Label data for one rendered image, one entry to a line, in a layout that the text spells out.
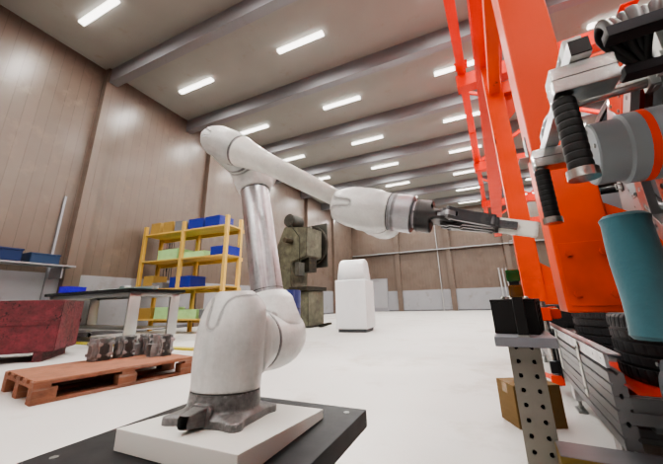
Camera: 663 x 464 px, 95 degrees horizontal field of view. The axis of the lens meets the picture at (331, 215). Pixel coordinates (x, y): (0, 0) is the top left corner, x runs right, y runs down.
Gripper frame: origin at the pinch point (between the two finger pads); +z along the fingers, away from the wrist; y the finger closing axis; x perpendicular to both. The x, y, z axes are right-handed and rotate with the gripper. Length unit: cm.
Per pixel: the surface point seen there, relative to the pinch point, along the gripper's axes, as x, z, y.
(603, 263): -4, 29, 52
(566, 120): -16.1, 4.0, -13.0
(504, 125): -159, 3, 245
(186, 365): 126, -221, 149
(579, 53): -26.9, 4.4, -15.5
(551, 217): -8.4, 9.0, 20.5
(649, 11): -33.3, 12.7, -15.7
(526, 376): 38, 15, 67
